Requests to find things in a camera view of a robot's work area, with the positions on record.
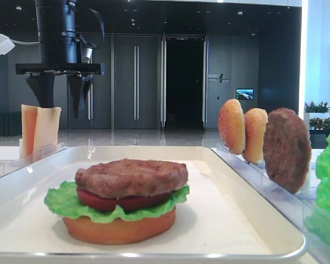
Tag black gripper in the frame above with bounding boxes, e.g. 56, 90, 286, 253
15, 63, 105, 119

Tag orange cheese slice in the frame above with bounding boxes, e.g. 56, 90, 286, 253
33, 107, 62, 153
21, 104, 38, 157

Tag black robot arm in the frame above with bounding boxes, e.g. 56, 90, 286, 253
15, 1, 105, 118

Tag brown meat patty on stack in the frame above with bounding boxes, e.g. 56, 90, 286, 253
75, 158, 189, 199

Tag green lettuce leaf on stack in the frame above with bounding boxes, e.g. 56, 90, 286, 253
44, 181, 190, 223

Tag red tomato slice on stack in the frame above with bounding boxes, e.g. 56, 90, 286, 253
76, 188, 172, 212

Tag brown meat patty upright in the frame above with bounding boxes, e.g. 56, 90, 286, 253
263, 108, 312, 194

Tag green lettuce leaf upright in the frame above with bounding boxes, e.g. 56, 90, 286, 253
305, 135, 330, 246

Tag bottom bun on tray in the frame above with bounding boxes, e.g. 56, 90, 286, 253
63, 209, 176, 245

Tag bun half far right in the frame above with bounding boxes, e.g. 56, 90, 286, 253
218, 99, 245, 155

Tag bun half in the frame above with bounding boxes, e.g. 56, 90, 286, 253
218, 99, 245, 155
243, 108, 268, 163

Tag bun half near right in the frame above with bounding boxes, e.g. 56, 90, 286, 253
243, 108, 268, 163

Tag white rectangular metal tray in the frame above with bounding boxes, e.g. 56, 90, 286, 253
0, 146, 307, 263

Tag flower planter box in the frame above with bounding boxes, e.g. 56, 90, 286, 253
304, 101, 330, 130

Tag black cable loop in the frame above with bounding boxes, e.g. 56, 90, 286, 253
78, 7, 106, 50

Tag white cable with tag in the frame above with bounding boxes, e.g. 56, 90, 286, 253
0, 26, 41, 57

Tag clear left long rail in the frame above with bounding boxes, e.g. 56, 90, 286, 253
0, 142, 65, 178

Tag clear long rail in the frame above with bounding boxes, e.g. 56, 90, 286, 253
0, 142, 65, 178
213, 143, 330, 263

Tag wall display screen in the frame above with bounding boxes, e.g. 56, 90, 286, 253
235, 89, 254, 100

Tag clear right long rail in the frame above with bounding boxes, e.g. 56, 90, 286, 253
213, 143, 330, 263

